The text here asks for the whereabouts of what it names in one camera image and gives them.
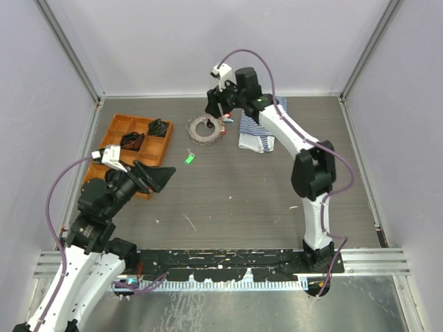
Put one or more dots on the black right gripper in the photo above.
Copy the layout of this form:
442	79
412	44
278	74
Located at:
214	95

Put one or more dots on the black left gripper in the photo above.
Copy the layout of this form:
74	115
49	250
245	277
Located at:
156	176

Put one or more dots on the green key tag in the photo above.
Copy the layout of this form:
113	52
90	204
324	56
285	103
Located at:
189	159

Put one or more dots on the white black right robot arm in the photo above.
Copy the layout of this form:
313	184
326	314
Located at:
314	170

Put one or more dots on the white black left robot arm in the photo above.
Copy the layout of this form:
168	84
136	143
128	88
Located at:
91	258

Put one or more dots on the orange compartment tray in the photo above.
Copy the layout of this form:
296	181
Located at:
154	147

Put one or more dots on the striped blue white cloth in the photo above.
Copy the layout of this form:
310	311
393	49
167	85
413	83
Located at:
254	137

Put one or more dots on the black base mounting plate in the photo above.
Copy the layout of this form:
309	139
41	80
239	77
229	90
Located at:
135	266

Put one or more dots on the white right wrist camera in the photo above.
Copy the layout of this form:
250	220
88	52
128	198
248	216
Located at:
223	73

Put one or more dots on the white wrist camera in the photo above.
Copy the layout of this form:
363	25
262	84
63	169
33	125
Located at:
109	156
223	73

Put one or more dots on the dark rolled cable brown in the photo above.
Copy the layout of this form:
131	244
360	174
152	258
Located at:
132	141

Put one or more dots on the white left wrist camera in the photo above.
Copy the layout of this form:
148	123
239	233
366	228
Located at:
109	156

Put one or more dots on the white slotted cable duct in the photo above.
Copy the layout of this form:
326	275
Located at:
243	285

